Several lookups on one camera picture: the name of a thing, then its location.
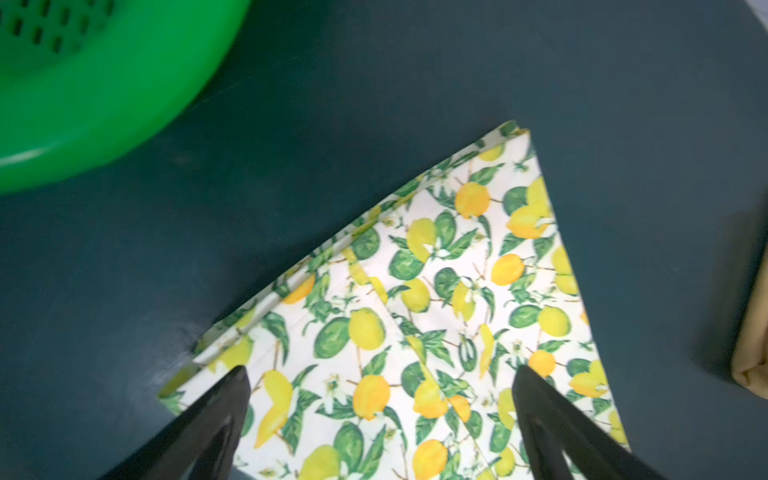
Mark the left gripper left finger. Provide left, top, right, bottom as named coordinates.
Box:
left=104, top=366, right=251, bottom=479

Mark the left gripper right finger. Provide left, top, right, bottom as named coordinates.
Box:
left=512, top=365, right=662, bottom=479

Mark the floral patterned skirt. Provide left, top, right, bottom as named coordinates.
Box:
left=159, top=121, right=627, bottom=479

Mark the yellow skirt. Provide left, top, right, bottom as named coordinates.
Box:
left=731, top=249, right=768, bottom=399

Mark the dark green table mat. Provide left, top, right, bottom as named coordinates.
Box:
left=1, top=1, right=767, bottom=479

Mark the green plastic basket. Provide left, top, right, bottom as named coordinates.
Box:
left=1, top=1, right=249, bottom=194

